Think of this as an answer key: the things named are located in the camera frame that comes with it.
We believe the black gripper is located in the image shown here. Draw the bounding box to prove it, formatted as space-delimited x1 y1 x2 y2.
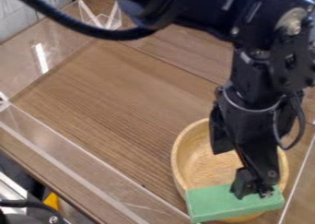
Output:
210 87 306 200

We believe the green rectangular block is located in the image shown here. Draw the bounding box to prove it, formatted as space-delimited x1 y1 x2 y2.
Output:
185 184 285 224

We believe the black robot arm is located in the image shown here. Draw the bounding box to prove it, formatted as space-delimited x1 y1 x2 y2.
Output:
87 0 315 198

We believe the brown wooden bowl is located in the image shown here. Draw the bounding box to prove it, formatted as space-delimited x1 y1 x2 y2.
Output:
171 119 290 223

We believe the yellow black clamp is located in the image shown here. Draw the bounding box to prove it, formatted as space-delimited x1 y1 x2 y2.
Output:
43 193 61 211

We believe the clear acrylic enclosure wall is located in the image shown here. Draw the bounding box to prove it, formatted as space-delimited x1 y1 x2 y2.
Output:
0 0 315 224

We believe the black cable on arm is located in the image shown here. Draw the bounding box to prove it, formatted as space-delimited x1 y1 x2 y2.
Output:
0 0 166 41

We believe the clear acrylic corner bracket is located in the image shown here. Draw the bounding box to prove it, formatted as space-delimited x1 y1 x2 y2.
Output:
78 0 122 30

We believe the black cable lower left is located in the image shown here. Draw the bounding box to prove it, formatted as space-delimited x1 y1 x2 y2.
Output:
0 199 63 219

